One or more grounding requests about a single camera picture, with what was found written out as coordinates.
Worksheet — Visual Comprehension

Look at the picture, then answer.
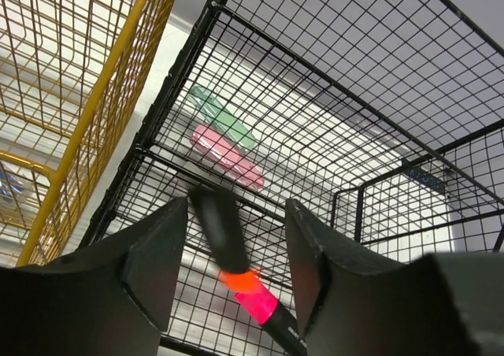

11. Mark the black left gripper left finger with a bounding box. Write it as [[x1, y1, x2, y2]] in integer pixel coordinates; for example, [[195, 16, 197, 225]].
[[1, 198, 187, 355]]

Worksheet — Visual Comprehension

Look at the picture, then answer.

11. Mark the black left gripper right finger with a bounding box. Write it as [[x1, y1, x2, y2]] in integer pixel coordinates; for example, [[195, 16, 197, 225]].
[[285, 198, 503, 355]]

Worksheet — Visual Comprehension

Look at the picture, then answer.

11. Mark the orange black highlighter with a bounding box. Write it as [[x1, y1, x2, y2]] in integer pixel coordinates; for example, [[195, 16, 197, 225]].
[[189, 186, 260, 294]]

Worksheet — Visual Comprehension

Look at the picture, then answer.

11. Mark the pink black highlighter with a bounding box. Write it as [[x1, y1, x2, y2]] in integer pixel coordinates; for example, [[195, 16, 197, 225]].
[[234, 285, 307, 356]]

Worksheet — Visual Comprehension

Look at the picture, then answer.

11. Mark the pink correction tape dispenser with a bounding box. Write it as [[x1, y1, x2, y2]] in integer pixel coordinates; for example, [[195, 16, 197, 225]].
[[190, 124, 265, 191]]

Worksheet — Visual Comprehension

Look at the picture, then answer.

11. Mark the green correction tape dispenser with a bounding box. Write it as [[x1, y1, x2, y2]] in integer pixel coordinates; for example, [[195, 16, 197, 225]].
[[187, 83, 257, 154]]

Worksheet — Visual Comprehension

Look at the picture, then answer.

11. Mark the black wire mesh basket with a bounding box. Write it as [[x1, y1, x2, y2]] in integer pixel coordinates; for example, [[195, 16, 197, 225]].
[[81, 0, 503, 355]]

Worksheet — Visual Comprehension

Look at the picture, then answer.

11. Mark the gold wire mesh basket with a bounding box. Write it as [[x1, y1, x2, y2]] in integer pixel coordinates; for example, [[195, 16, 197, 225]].
[[1, 0, 175, 267]]

